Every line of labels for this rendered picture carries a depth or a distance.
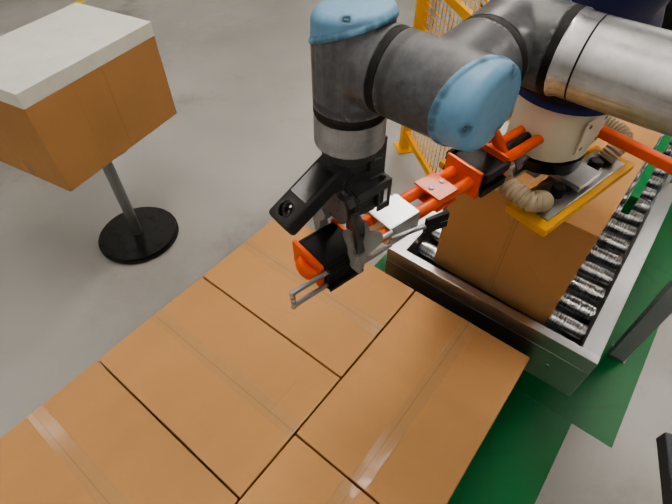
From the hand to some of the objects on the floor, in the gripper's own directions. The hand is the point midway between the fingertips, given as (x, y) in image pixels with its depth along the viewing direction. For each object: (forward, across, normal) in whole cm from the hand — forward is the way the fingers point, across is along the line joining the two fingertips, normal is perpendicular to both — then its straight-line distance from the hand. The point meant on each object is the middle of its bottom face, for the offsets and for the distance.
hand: (336, 251), depth 74 cm
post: (+122, -34, -126) cm, 179 cm away
